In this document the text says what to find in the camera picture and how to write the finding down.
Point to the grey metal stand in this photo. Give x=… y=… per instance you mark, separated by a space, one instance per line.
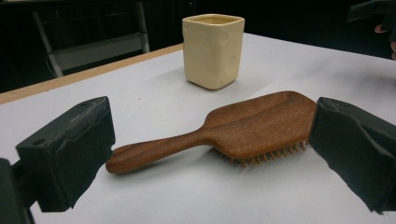
x=90 y=43

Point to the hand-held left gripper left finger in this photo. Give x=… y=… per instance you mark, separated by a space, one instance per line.
x=67 y=151

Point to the wooden paddle hairbrush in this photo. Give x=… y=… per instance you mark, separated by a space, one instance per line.
x=249 y=130

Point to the cream square ceramic cup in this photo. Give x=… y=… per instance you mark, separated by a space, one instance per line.
x=212 y=51

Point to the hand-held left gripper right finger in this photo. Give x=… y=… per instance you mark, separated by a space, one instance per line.
x=355 y=149

